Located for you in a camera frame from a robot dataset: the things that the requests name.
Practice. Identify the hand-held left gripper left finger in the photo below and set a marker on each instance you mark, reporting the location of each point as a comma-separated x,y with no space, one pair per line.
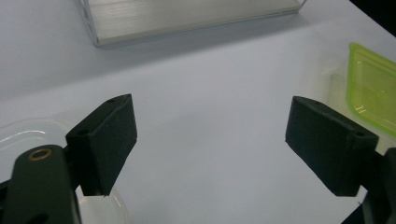
106,146

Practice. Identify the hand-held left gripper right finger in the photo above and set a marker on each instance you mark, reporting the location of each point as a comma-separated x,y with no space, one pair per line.
327,146

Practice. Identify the clear container with green lid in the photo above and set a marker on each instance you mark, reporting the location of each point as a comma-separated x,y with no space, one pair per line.
370,84

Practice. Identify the white plastic container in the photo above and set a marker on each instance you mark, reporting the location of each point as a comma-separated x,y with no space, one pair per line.
18,140

